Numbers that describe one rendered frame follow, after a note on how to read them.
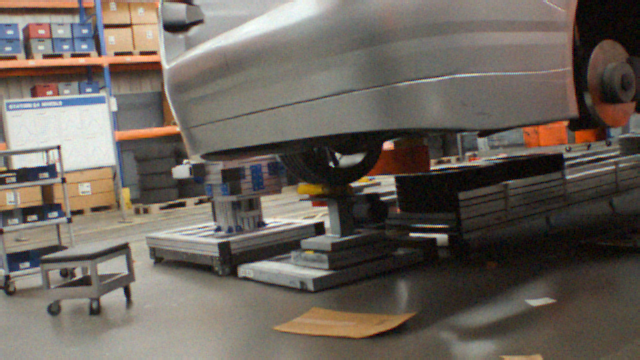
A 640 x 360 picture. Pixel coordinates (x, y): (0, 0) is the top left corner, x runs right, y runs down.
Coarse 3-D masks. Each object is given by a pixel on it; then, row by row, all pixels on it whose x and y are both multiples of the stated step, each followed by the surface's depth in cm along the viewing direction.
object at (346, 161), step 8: (312, 152) 365; (328, 152) 396; (360, 152) 393; (368, 152) 387; (320, 160) 368; (336, 160) 398; (344, 160) 399; (352, 160) 392; (360, 160) 385; (336, 168) 374; (344, 168) 377; (352, 168) 380
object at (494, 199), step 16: (624, 160) 484; (544, 176) 429; (560, 176) 439; (576, 176) 451; (592, 176) 461; (608, 176) 471; (464, 192) 386; (480, 192) 394; (512, 192) 410; (528, 192) 420; (544, 192) 428; (464, 208) 386; (480, 208) 394
